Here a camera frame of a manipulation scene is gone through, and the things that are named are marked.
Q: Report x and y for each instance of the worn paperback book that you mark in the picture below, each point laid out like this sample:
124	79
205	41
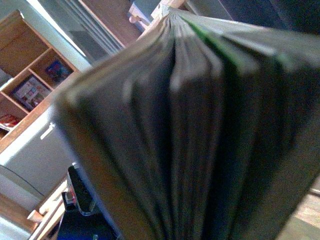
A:
203	129

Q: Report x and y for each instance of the background wooden cubby shelf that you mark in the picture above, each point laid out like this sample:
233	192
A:
25	53

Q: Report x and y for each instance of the black device with clear edge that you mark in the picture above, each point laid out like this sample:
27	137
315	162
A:
77	197

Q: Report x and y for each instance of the blue picture book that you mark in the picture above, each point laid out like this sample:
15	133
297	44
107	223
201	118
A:
57	71

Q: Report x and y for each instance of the colourful picture book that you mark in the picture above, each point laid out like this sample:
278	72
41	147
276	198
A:
30	92

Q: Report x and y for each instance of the red book in cubby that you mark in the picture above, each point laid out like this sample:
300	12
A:
8	122

